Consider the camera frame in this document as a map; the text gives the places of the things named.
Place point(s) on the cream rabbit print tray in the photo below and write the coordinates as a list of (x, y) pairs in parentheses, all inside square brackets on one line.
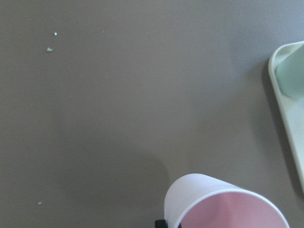
[(291, 112)]

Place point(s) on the green plastic cup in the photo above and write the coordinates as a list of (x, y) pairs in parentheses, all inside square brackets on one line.
[(290, 74)]

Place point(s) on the pink plastic cup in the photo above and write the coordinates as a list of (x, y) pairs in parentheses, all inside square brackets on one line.
[(200, 201)]

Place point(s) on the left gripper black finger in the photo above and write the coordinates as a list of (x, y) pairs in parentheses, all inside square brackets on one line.
[(160, 223)]

